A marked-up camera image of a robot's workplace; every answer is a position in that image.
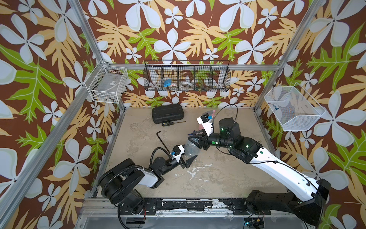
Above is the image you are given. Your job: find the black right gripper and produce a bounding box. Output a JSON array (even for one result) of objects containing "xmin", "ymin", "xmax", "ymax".
[{"xmin": 188, "ymin": 129, "xmax": 234, "ymax": 151}]

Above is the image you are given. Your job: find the clear blue spray bottle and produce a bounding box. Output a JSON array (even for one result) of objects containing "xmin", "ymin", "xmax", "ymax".
[{"xmin": 184, "ymin": 141, "xmax": 201, "ymax": 157}]

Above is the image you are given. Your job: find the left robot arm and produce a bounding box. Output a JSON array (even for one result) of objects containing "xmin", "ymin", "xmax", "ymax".
[{"xmin": 99, "ymin": 145, "xmax": 197, "ymax": 215}]

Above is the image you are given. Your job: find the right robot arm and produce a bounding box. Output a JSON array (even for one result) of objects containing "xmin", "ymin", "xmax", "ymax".
[{"xmin": 188, "ymin": 111, "xmax": 331, "ymax": 228}]

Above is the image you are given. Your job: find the black yellow screwdriver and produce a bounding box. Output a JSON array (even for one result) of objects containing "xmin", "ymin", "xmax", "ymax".
[{"xmin": 162, "ymin": 121, "xmax": 185, "ymax": 127}]

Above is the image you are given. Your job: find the black plastic tool case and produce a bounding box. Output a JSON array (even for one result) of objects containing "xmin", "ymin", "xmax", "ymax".
[{"xmin": 152, "ymin": 104, "xmax": 185, "ymax": 124}]

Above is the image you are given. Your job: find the black hex key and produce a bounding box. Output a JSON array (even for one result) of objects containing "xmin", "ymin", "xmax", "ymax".
[{"xmin": 156, "ymin": 131, "xmax": 171, "ymax": 155}]

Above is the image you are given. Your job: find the white tape roll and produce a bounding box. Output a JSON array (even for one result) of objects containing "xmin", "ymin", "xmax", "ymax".
[{"xmin": 180, "ymin": 81, "xmax": 193, "ymax": 88}]

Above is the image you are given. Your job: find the blue tape roll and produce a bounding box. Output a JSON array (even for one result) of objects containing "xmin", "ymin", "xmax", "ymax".
[{"xmin": 163, "ymin": 79, "xmax": 172, "ymax": 87}]

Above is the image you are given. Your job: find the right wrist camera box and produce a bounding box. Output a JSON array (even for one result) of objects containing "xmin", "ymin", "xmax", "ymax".
[{"xmin": 197, "ymin": 113, "xmax": 214, "ymax": 136}]

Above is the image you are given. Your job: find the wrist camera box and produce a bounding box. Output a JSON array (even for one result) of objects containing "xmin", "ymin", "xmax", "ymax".
[
  {"xmin": 197, "ymin": 113, "xmax": 214, "ymax": 136},
  {"xmin": 171, "ymin": 145, "xmax": 185, "ymax": 163}
]

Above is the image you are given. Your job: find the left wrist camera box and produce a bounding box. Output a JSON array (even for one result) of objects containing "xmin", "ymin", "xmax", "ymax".
[{"xmin": 171, "ymin": 145, "xmax": 185, "ymax": 163}]

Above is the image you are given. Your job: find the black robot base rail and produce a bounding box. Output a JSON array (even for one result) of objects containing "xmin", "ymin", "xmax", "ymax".
[{"xmin": 120, "ymin": 197, "xmax": 272, "ymax": 216}]

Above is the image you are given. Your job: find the black wire wall basket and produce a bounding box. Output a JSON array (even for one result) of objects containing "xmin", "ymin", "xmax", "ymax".
[{"xmin": 143, "ymin": 60, "xmax": 231, "ymax": 92}]

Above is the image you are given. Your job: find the white mesh wall basket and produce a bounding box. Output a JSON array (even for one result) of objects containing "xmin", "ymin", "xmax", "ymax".
[{"xmin": 264, "ymin": 83, "xmax": 326, "ymax": 132}]

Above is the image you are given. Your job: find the white wire wall basket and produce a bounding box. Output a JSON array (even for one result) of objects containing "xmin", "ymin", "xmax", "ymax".
[{"xmin": 85, "ymin": 61, "xmax": 129, "ymax": 104}]

